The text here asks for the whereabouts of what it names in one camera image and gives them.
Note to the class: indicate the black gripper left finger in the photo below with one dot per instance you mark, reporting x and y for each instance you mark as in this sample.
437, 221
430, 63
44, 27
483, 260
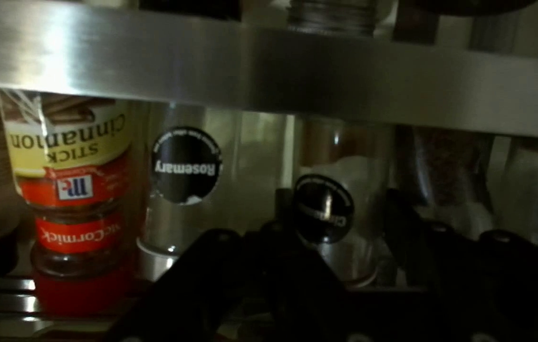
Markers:
215, 274

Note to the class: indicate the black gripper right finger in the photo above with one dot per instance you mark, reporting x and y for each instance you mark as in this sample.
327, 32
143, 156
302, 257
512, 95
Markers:
487, 287

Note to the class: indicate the cinnamon glass spice jar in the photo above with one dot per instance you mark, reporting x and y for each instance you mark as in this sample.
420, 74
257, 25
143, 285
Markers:
341, 175

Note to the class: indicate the glass spice jar steel cap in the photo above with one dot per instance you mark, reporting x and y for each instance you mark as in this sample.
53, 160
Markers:
534, 190

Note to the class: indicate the glass spice jar brown contents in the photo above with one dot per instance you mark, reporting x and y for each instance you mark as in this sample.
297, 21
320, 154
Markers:
445, 175

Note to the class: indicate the rosemary glass spice jar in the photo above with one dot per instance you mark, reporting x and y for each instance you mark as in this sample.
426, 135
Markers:
207, 167

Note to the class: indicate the red cap cinnamon stick jar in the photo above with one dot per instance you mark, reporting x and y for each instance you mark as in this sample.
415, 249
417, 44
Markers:
76, 165

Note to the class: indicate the metal wall spice rack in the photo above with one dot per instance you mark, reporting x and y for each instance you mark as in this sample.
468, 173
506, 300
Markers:
71, 48

